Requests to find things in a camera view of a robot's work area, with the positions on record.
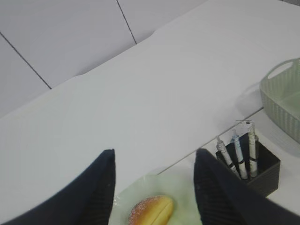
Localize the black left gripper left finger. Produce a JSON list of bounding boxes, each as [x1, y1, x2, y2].
[[6, 149, 116, 225]]

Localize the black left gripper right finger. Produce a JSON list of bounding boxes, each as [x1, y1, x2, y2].
[[194, 149, 300, 225]]

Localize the grey grip pen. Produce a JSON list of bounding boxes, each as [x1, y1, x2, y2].
[[216, 135, 240, 179]]

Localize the cream grip pen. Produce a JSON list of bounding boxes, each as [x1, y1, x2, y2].
[[248, 123, 258, 178]]

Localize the blue grey pen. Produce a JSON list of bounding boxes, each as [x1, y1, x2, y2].
[[232, 129, 248, 180]]

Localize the sugared bread roll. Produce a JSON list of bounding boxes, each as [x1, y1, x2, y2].
[[128, 195, 174, 225]]

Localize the clear plastic ruler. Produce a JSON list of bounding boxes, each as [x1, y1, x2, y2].
[[235, 120, 255, 137]]

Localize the green wavy glass plate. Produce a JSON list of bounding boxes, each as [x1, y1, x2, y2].
[[109, 167, 201, 225]]

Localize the black mesh pen holder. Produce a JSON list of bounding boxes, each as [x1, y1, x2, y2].
[[215, 133, 281, 199]]

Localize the green plastic woven basket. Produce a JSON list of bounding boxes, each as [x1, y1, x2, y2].
[[260, 58, 300, 144]]

